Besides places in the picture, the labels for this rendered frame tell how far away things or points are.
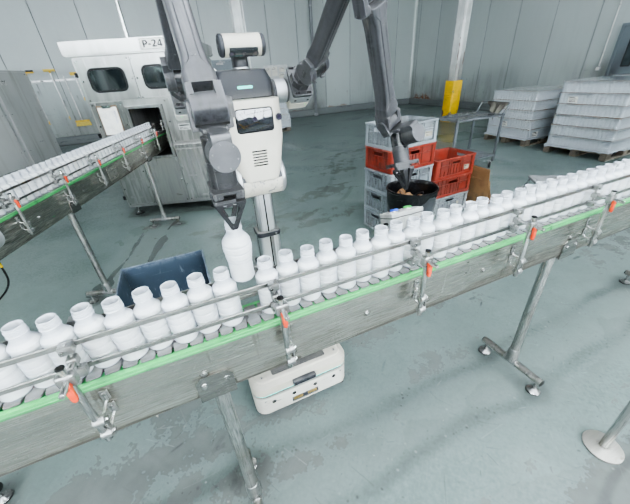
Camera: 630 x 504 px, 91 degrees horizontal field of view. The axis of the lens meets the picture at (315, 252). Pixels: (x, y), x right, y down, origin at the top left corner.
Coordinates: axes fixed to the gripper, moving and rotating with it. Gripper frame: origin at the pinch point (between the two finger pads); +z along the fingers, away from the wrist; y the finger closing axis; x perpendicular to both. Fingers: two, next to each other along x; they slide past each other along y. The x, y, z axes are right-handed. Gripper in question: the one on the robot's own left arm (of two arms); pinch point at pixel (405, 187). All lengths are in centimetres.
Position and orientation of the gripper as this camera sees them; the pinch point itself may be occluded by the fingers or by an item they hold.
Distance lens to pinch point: 120.4
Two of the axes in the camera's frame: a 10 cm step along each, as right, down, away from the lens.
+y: 9.1, -2.6, 3.2
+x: -3.6, -1.1, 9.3
